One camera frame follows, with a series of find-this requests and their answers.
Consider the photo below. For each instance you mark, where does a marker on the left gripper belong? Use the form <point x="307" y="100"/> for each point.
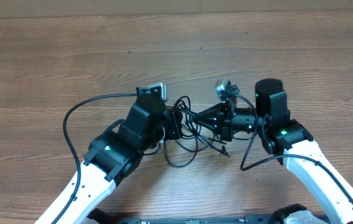
<point x="172" y="117"/>

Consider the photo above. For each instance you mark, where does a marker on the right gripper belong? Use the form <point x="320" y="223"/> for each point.
<point x="220" y="112"/>

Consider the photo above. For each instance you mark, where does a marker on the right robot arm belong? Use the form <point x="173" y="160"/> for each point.
<point x="285" y="139"/>

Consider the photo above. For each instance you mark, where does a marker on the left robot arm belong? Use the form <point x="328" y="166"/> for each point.
<point x="115" y="154"/>

